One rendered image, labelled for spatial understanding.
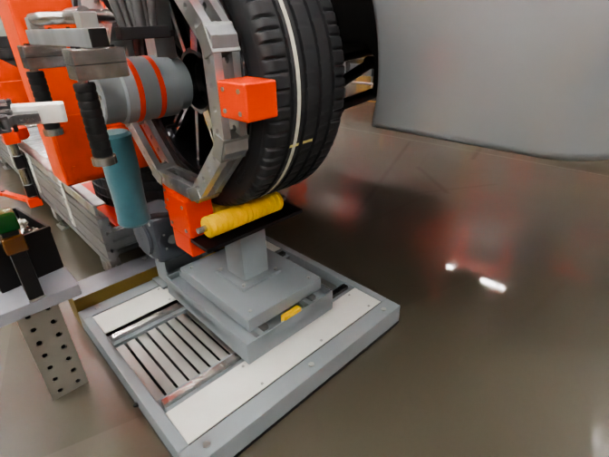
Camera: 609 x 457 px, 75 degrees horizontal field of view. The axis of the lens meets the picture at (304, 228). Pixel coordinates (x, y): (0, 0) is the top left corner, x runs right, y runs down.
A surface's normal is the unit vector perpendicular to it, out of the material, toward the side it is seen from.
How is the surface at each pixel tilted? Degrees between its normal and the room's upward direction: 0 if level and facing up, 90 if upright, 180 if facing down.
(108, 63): 90
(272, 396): 0
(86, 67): 90
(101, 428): 0
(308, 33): 71
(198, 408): 0
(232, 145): 90
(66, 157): 90
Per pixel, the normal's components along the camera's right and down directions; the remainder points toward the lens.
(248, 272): 0.69, 0.32
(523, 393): -0.03, -0.89
